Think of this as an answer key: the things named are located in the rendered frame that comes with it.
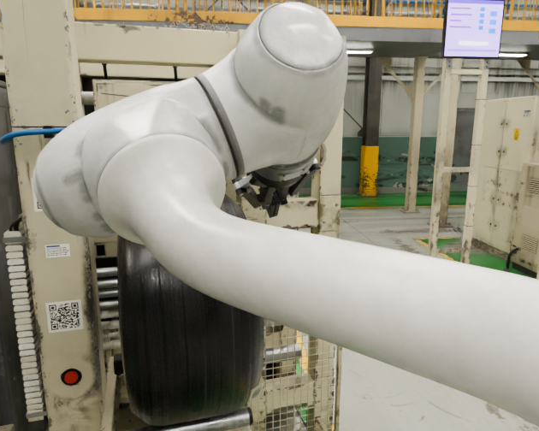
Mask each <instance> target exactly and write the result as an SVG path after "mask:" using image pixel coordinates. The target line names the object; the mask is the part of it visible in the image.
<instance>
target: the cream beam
mask: <svg viewBox="0 0 539 431"><path fill-rule="evenodd" d="M176 82H177V81H149V80H92V89H93V100H94V110H95V111H97V110H99V109H101V108H103V107H106V106H108V105H110V104H112V103H115V102H117V101H120V100H122V99H124V98H126V97H130V96H132V95H135V94H137V93H140V92H144V91H147V90H150V89H152V88H155V87H158V86H163V85H167V84H173V83H176Z"/></svg>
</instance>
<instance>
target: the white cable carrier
mask: <svg viewBox="0 0 539 431"><path fill-rule="evenodd" d="M12 230H13V231H9V230H8V231H6V232H5V233H4V234H3V236H4V238H8V237H21V236H25V231H24V227H19V229H17V231H16V230H14V228H12ZM5 244H6V245H7V246H6V248H5V249H6V251H8V253H7V254H6V257H7V258H9V260H8V261H7V263H8V265H10V266H9V272H11V273H10V274H9V278H10V279H12V280H11V281H10V285H11V286H12V287H11V292H12V293H13V294H12V298H14V300H13V305H15V307H14V312H15V318H16V320H15V324H16V325H17V326H16V331H18V333H17V337H18V338H19V339H18V344H19V350H20V356H21V363H22V364H21V368H22V369H23V370H22V374H23V380H24V387H25V388H24V392H25V393H26V395H25V397H26V399H27V401H26V403H27V410H28V412H27V414H29V413H34V412H40V411H44V410H46V405H45V398H44V384H43V377H42V370H41V363H40V356H39V341H38V334H37V328H36V322H35V315H34V307H33V294H32V287H31V280H30V273H29V266H28V259H27V247H26V242H13V243H5ZM43 419H44V416H38V417H33V418H28V421H29V422H34V421H38V420H43Z"/></svg>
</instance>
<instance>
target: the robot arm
mask: <svg viewBox="0 0 539 431"><path fill-rule="evenodd" d="M347 68H348V57H347V45H346V43H345V42H343V39H342V37H341V35H340V33H339V32H338V30H337V28H336V27H335V25H334V23H333V22H332V21H331V20H330V18H328V16H327V15H326V14H325V13H324V12H323V11H322V10H320V9H319V8H317V7H315V6H313V5H310V4H308V3H302V2H294V1H289V2H281V3H276V4H273V5H271V6H269V7H268V8H266V9H265V10H264V11H262V12H261V13H260V14H259V15H258V17H257V18H256V19H255V20H254V21H253V22H252V23H251V25H250V26H249V27H248V28H247V29H246V31H245V32H244V34H243V35H242V37H241V38H240V40H239V43H238V44H237V47H236V48H235V49H234V50H232V51H231V52H230V53H229V54H228V55H227V56H226V57H225V58H223V59H222V60H221V61H220V62H219V63H218V64H216V65H215V66H213V67H212V68H210V69H208V70H206V71H205V72H203V73H201V74H199V75H196V76H194V77H192V78H190V79H187V80H183V81H180V82H176V83H173V84H167V85H163V86H158V87H155V88H152V89H150V90H147V91H144V92H140V93H137V94H135V95H132V96H130V97H126V98H124V99H122V100H120V101H117V102H115V103H112V104H110V105H108V106H106V107H103V108H101V109H99V110H97V111H94V112H92V113H91V114H89V115H86V116H84V117H82V118H80V119H79V120H77V121H75V122H74V123H72V124H71V125H69V126H68V127H66V128H65V129H63V130H62V131H61V132H60V133H59V134H57V136H56V137H54V138H53V139H52V140H51V141H50V142H49V143H48V144H47V145H46V146H45V147H44V149H43V150H42V151H41V152H40V153H39V154H38V158H37V161H36V167H35V169H34V170H33V187H34V191H35V194H36V197H37V200H38V202H39V204H40V206H41V208H42V210H43V212H44V213H45V214H46V216H47V217H48V218H49V219H50V220H51V221H52V222H53V223H54V224H55V225H56V226H58V227H59V228H62V229H64V230H65V231H67V232H68V233H71V234H73V235H77V236H83V237H91V238H108V237H112V236H115V235H120V236H121V237H123V238H124V239H127V240H129V241H132V242H134V243H137V244H141V245H145V246H146V248H147V249H148V251H149V252H150V253H151V254H152V255H153V256H154V257H155V258H156V259H157V261H158V262H159V263H160V264H161V265H163V266H164V267H165V268H166V269H167V270H168V271H169V272H170V273H171V274H172V275H173V276H175V277H176V278H178V279H179V280H181V281H182V282H184V283H185V284H187V285H189V286H190V287H192V288H194V289H195V290H197V291H199V292H201V293H203V294H206V295H208V296H210V297H212V298H214V299H216V300H219V301H221V302H223V303H225V304H229V305H232V306H233V307H236V308H238V309H241V310H244V311H247V312H249V313H252V314H254V315H256V316H261V317H262V318H265V319H268V320H270V321H272V322H276V323H279V324H281V325H284V326H286V327H289V328H292V329H295V330H298V331H300V332H302V333H305V334H309V335H311V336H313V337H316V338H319V339H322V340H325V341H328V342H329V343H332V344H335V345H338V346H341V347H343V348H346V349H348V350H350V351H355V352H357V353H359V354H362V355H364V356H367V357H371V358H373V359H375V360H378V361H380V362H383V363H386V364H389V365H392V366H394V367H396V368H399V369H403V370H405V371H407V372H410V373H413V374H415V375H419V376H422V377H423V378H426V379H429V380H431V381H435V382H437V383H440V384H442V385H444V386H447V387H451V388H453V389H455V390H458V391H461V392H462V393H467V394H469V395H471V396H473V397H475V398H478V399H481V400H483V401H485V402H488V403H490V404H492V405H495V406H497V407H499V408H501V409H503V410H506V411H508V412H510V413H512V414H513V415H516V416H519V417H521V418H523V419H525V420H526V421H528V422H531V423H532V424H534V425H536V426H537V427H539V280H537V279H534V278H530V277H526V276H522V275H516V274H512V273H508V272H505V271H500V270H496V269H488V268H484V267H479V266H475V265H470V264H466V263H459V262H455V261H450V260H446V259H441V258H436V257H428V256H424V255H419V254H415V253H410V252H406V251H397V250H393V249H389V248H384V247H380V246H375V245H367V244H362V243H358V242H353V241H349V240H344V239H336V238H331V237H327V236H322V235H318V234H314V233H306V232H300V231H296V230H292V229H287V228H283V227H275V226H271V225H266V224H262V223H257V222H254V221H248V220H244V219H241V218H239V217H235V216H232V215H229V214H227V213H225V212H223V211H221V210H220V208H221V206H222V202H223V199H224V195H225V190H226V183H227V182H229V181H232V182H233V185H234V189H235V192H236V194H237V196H240V197H244V198H245V199H246V200H247V201H248V202H249V203H250V205H251V206H252V207H253V208H254V209H257V208H259V207H260V206H262V208H263V210H267V212H268V215H269V218H271V217H274V216H277V215H278V211H279V207H280V204H281V205H285V204H287V203H288V201H287V195H290V197H293V196H295V195H296V194H297V193H298V192H299V190H300V189H301V188H302V187H303V185H304V184H305V183H306V181H308V179H310V177H311V176H312V175H313V174H314V173H316V172H317V171H318V170H319V169H320V166H319V164H318V162H317V159H316V154H317V151H318V149H319V147H320V145H321V144H322V143H323V142H324V141H325V140H326V138H327V137H328V136H329V134H330V132H331V130H332V129H333V127H334V125H335V122H336V120H337V118H338V115H339V113H340V111H341V106H342V103H343V99H344V96H345V91H346V85H347ZM243 174H246V175H247V176H246V177H242V178H240V177H239V176H241V175H243ZM251 185H253V186H260V188H259V189H258V190H259V193H260V194H257V193H256V192H255V190H254V189H253V188H252V186H251Z"/></svg>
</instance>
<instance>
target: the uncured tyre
mask: <svg viewBox="0 0 539 431"><path fill-rule="evenodd" d="M220 210H221V211H223V212H225V213H227V214H229V215H231V216H235V217H239V218H241V219H244V220H246V216H245V214H244V212H243V210H242V208H241V207H240V206H239V205H238V204H237V203H236V202H235V201H234V200H232V199H231V198H230V197H229V196H228V195H226V194H225V195H224V199H223V202H222V206H221V208H220ZM117 290H118V310H119V325H120V338H121V358H122V367H123V374H124V381H125V385H126V389H127V396H128V400H129V404H130V408H131V411H132V413H134V415H136V416H137V417H139V418H140V419H141V420H143V421H144V422H146V423H147V424H149V425H155V426H166V425H170V424H175V423H180V422H188V421H192V420H197V419H202V418H206V417H211V416H219V415H224V414H228V413H232V412H234V411H236V410H238V409H239V408H241V407H243V406H244V405H245V404H246V402H247V401H248V399H249V395H250V392H251V390H252V389H254V388H255V387H257V386H258V384H259V382H260V379H261V374H262V370H263V363H264V319H263V318H262V317H261V316H256V315H254V314H252V313H249V312H247V311H244V310H241V309H238V308H236V307H233V306H232V305H229V304H225V303H223V302H221V301H219V300H216V299H214V298H212V297H210V296H208V295H206V294H203V293H201V292H199V291H197V290H195V289H194V288H192V287H190V286H189V285H187V284H185V283H184V282H182V281H181V280H179V279H178V278H176V277H175V276H173V275H172V274H171V273H170V272H169V271H168V270H167V269H166V268H165V267H164V266H163V265H161V264H160V263H159V262H158V261H157V259H156V258H155V257H154V256H153V255H152V254H151V253H150V252H149V251H148V249H147V248H146V246H145V245H141V244H137V243H134V242H132V241H129V240H127V239H124V238H123V237H121V236H120V235H118V237H117Z"/></svg>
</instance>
